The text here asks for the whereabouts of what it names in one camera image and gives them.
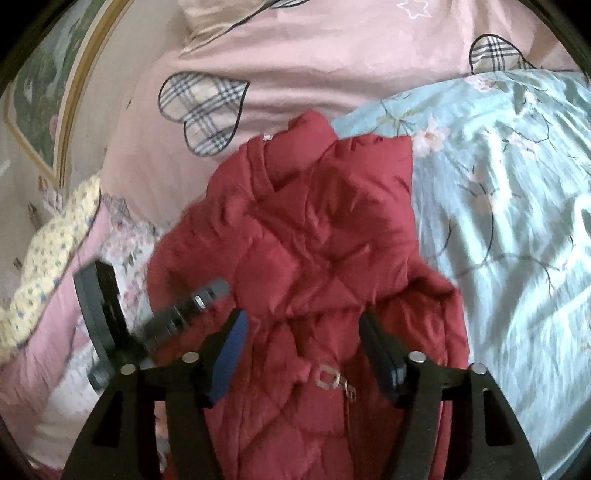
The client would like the white pink floral quilt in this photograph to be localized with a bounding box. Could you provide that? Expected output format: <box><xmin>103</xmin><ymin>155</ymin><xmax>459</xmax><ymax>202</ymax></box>
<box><xmin>27</xmin><ymin>196</ymin><xmax>162</xmax><ymax>470</ymax></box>

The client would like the pink heart-pattern duvet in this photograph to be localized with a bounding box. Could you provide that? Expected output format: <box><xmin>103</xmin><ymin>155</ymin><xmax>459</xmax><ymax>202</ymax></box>
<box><xmin>1</xmin><ymin>1</ymin><xmax>582</xmax><ymax>451</ymax></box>

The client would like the gold framed picture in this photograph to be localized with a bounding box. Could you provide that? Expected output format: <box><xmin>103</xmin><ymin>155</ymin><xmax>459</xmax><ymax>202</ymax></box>
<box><xmin>4</xmin><ymin>0</ymin><xmax>129</xmax><ymax>188</ymax></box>

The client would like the red quilted puffer coat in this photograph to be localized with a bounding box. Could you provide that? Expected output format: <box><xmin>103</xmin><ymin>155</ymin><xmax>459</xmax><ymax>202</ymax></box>
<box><xmin>146</xmin><ymin>111</ymin><xmax>469</xmax><ymax>479</ymax></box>

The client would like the light blue floral bed sheet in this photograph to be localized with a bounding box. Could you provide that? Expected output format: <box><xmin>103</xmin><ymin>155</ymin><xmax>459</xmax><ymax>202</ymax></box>
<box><xmin>332</xmin><ymin>69</ymin><xmax>590</xmax><ymax>479</ymax></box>

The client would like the yellow floral pillow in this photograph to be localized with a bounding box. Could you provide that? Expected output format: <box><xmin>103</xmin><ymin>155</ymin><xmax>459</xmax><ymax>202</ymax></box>
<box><xmin>1</xmin><ymin>174</ymin><xmax>101</xmax><ymax>363</ymax></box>

